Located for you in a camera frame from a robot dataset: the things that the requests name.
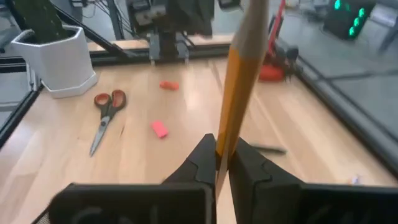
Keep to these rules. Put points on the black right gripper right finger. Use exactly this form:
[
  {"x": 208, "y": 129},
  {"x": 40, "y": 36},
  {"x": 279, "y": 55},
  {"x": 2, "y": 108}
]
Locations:
[{"x": 295, "y": 205}]

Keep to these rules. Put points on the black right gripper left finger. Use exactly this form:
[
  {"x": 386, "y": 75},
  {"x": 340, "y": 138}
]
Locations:
[{"x": 140, "y": 205}]

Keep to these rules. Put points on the black marker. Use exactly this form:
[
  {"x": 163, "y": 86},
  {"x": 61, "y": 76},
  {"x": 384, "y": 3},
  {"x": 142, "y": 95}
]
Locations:
[{"x": 270, "y": 150}]

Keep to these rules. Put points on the pink eraser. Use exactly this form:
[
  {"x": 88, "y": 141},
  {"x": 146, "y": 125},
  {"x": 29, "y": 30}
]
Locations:
[
  {"x": 160, "y": 129},
  {"x": 169, "y": 85}
]

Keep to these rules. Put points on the red and black scissors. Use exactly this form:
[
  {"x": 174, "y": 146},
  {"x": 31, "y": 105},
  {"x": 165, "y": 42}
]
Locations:
[{"x": 107, "y": 112}]

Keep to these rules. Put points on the yellow pencil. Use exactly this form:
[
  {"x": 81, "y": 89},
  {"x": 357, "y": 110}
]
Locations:
[{"x": 239, "y": 77}]

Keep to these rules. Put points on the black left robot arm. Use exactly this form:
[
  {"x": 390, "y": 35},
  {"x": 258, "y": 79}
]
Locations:
[{"x": 169, "y": 40}]

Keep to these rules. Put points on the small crumpled scrap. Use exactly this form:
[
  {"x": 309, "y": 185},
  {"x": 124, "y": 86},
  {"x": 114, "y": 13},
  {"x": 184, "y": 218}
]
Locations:
[{"x": 354, "y": 179}]

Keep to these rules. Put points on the red desk lamp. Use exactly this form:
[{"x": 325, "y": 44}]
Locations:
[{"x": 271, "y": 73}]

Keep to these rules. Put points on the white hexagonal plant pot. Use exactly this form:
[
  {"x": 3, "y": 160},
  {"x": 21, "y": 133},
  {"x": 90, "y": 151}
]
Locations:
[{"x": 59, "y": 62}]

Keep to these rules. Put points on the black device with green lights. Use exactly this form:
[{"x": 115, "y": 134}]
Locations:
[{"x": 348, "y": 18}]

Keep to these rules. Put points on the green cactus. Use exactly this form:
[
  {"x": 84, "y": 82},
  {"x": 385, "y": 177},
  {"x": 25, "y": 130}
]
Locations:
[{"x": 40, "y": 18}]

